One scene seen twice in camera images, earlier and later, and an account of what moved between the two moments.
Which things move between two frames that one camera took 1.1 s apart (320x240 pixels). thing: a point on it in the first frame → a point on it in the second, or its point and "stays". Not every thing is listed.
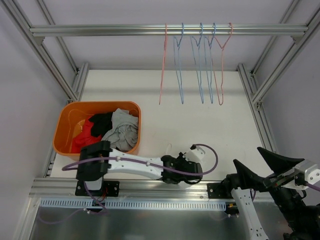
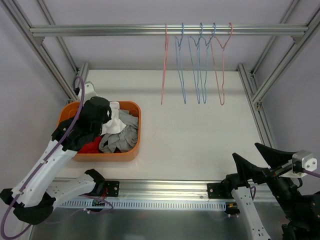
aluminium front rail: [65, 189] stays
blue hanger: [207, 49] → [203, 53]
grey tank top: [123, 134] stays
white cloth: [166, 152] → [115, 125]
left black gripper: [191, 169] → [99, 110]
